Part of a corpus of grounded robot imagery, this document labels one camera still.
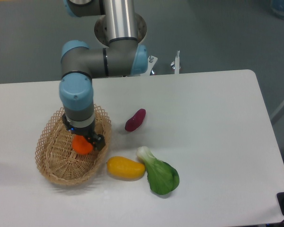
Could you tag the yellow mango toy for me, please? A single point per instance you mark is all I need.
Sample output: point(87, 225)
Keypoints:
point(125, 168)

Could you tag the green bok choy toy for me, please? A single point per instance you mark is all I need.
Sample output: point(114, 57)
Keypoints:
point(162, 177)

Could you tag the orange toy fruit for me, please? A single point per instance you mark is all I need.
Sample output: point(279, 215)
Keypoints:
point(81, 145)

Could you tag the white base bracket frame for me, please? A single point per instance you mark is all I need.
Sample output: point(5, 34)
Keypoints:
point(155, 67)

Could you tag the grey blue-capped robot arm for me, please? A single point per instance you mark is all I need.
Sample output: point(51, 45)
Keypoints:
point(123, 55)

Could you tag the woven wicker basket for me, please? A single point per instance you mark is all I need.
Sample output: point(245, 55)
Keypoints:
point(58, 162)

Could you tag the purple sweet potato toy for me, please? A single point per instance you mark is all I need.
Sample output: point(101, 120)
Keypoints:
point(136, 121)

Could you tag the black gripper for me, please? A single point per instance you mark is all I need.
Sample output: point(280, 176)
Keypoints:
point(87, 130)

